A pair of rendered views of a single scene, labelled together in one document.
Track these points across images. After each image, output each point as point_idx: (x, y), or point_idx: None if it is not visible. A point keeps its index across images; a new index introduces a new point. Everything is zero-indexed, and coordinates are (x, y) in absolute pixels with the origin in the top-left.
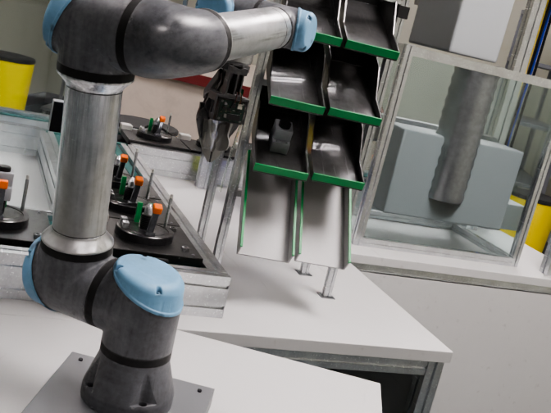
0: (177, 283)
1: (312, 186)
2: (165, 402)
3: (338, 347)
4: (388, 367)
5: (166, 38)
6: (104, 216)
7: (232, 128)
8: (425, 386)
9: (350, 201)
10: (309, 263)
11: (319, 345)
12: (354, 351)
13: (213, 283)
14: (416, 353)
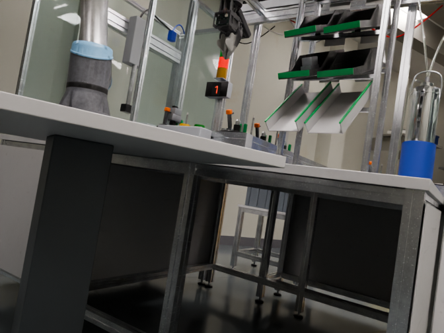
0: (94, 42)
1: (344, 99)
2: (78, 108)
3: (307, 169)
4: (361, 193)
5: None
6: (94, 34)
7: (236, 37)
8: (406, 216)
9: (361, 94)
10: (317, 133)
11: (291, 168)
12: (322, 173)
13: (236, 137)
14: (385, 178)
